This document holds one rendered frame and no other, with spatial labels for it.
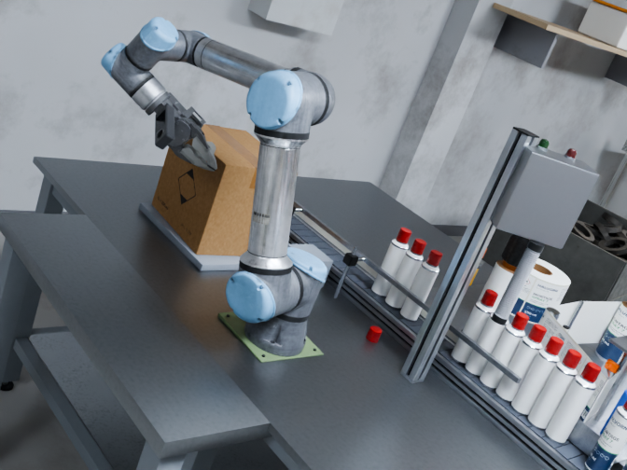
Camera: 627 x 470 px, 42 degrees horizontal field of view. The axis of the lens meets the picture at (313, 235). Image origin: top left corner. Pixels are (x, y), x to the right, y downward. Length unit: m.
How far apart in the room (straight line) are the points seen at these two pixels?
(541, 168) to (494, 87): 3.88
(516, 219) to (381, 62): 3.08
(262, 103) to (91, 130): 2.39
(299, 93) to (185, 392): 0.64
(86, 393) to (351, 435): 1.13
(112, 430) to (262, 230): 1.04
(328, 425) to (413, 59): 3.53
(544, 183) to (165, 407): 0.93
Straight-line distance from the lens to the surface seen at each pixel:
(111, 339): 1.78
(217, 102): 4.24
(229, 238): 2.23
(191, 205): 2.24
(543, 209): 1.87
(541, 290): 2.56
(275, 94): 1.63
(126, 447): 2.49
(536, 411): 2.01
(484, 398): 2.06
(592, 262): 4.58
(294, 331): 1.90
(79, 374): 2.73
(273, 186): 1.68
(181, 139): 1.95
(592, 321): 2.51
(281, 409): 1.74
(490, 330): 2.06
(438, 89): 5.05
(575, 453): 2.02
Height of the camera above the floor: 1.77
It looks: 20 degrees down
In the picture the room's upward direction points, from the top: 21 degrees clockwise
